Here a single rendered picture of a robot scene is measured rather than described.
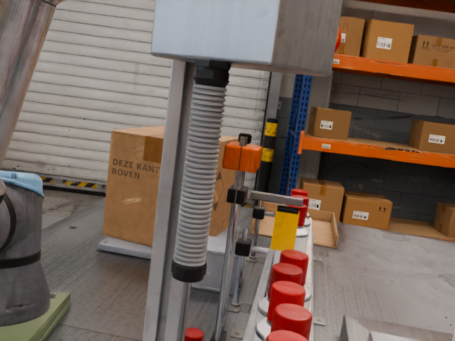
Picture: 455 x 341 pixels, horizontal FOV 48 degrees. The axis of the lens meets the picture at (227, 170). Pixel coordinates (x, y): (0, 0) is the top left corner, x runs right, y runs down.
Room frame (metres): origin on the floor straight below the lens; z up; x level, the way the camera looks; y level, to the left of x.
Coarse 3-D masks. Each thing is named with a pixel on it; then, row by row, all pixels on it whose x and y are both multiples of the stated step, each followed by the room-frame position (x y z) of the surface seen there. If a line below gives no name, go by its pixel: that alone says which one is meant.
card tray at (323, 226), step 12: (264, 204) 1.77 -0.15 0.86; (276, 204) 1.76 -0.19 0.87; (312, 216) 1.74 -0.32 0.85; (324, 216) 1.74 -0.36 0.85; (252, 228) 1.50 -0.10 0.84; (264, 228) 1.54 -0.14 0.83; (312, 228) 1.62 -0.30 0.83; (324, 228) 1.64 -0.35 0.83; (336, 228) 1.52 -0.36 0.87; (324, 240) 1.50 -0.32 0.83; (336, 240) 1.44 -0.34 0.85
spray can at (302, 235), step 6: (300, 210) 0.80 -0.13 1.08; (306, 210) 0.81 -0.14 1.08; (300, 216) 0.80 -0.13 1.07; (300, 222) 0.80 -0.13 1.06; (300, 228) 0.81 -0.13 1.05; (300, 234) 0.80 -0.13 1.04; (306, 234) 0.80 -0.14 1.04; (300, 240) 0.80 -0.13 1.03; (306, 240) 0.81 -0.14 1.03; (300, 246) 0.80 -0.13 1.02; (306, 246) 0.82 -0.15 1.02; (276, 252) 0.81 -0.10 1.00; (276, 258) 0.81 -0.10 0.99
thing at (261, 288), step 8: (272, 256) 0.90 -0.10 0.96; (264, 264) 0.86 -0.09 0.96; (264, 272) 0.82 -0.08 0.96; (264, 280) 0.78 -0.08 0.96; (264, 288) 0.75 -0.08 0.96; (256, 296) 0.71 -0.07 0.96; (256, 304) 0.68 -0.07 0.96; (256, 312) 0.66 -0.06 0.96; (248, 320) 0.63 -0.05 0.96; (248, 328) 0.61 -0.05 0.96; (248, 336) 0.59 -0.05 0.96
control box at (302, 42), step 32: (160, 0) 0.54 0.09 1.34; (192, 0) 0.50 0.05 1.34; (224, 0) 0.48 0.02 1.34; (256, 0) 0.45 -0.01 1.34; (288, 0) 0.44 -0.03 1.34; (320, 0) 0.47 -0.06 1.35; (160, 32) 0.54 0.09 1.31; (192, 32) 0.50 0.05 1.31; (224, 32) 0.47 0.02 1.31; (256, 32) 0.45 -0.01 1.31; (288, 32) 0.44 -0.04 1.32; (320, 32) 0.48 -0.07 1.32; (256, 64) 0.45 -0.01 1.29; (288, 64) 0.45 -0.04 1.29; (320, 64) 0.48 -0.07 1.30
